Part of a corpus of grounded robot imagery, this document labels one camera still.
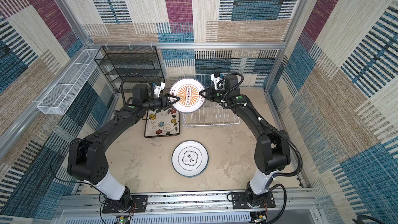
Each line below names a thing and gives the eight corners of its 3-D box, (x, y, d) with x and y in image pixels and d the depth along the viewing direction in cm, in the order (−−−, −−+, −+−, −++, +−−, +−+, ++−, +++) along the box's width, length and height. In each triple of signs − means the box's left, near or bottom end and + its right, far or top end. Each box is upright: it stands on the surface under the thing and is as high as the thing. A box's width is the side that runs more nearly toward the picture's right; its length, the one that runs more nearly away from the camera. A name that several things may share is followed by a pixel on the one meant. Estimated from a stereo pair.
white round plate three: (170, 177, 82) (169, 175, 80) (174, 143, 94) (173, 140, 92) (208, 177, 82) (209, 175, 80) (207, 143, 94) (208, 140, 92)
